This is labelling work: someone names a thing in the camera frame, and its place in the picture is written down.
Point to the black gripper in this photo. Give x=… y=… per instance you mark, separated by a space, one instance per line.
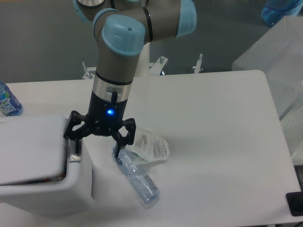
x=101 y=117

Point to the white push-lid trash can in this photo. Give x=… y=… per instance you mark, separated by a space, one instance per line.
x=41 y=171

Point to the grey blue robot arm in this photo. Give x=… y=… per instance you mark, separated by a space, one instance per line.
x=121 y=28

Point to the crumpled white plastic bag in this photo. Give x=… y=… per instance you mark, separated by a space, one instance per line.
x=148 y=147

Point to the empty clear plastic bottle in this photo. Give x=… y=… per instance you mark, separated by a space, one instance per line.
x=136 y=175

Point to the blue labelled water bottle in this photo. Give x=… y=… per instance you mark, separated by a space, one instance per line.
x=9 y=104

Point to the silver clamp screw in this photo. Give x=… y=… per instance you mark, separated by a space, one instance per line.
x=198 y=66

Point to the translucent plastic storage box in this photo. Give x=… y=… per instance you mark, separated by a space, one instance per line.
x=279 y=54

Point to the blue plastic water jug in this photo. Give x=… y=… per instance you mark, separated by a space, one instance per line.
x=274 y=10

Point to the black device at table edge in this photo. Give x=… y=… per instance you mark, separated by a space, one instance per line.
x=295 y=203

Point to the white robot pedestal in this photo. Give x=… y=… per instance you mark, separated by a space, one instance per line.
x=142 y=69

